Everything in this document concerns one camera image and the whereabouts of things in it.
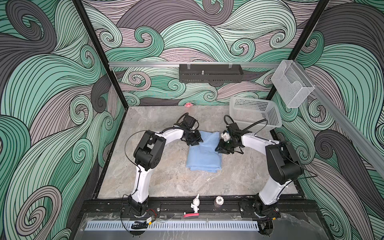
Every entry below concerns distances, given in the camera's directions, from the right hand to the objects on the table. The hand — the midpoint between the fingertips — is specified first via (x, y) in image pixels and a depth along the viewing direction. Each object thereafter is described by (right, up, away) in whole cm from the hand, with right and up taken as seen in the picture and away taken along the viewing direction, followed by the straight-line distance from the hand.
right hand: (216, 150), depth 93 cm
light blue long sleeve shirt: (-9, -3, -4) cm, 10 cm away
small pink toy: (-18, +31, +25) cm, 44 cm away
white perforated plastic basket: (+29, +26, +25) cm, 46 cm away
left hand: (-8, +6, +2) cm, 10 cm away
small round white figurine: (-3, -20, -21) cm, 29 cm away
